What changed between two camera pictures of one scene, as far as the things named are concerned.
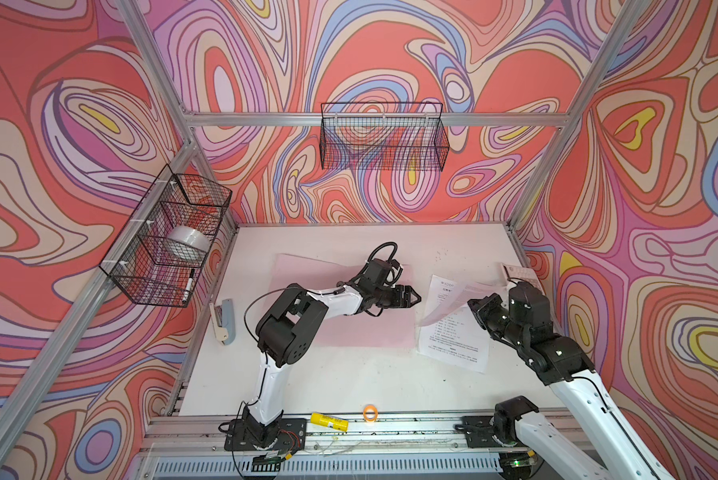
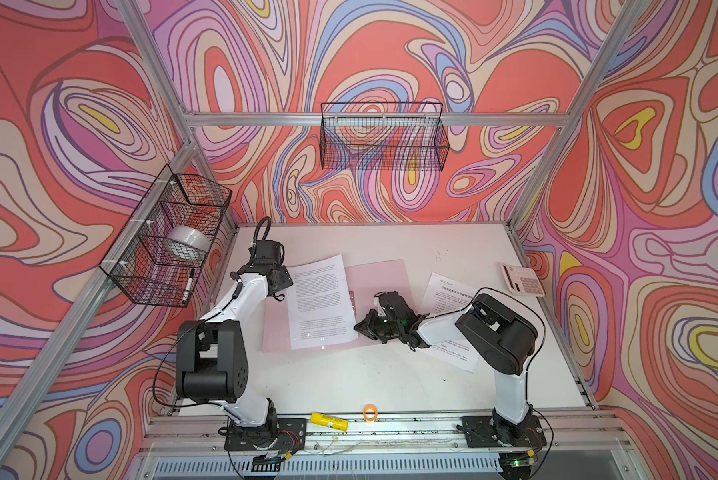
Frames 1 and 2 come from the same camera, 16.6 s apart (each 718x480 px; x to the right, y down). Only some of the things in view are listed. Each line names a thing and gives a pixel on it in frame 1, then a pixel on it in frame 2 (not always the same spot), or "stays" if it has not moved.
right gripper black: x=482 y=307 -> x=367 y=325
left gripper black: x=404 y=301 -> x=283 y=276
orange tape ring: x=375 y=413 stays
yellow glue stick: x=332 y=422 stays
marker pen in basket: x=189 y=285 stays
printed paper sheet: x=444 y=294 -> x=320 y=305
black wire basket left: x=157 y=257 stays
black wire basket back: x=383 y=135 stays
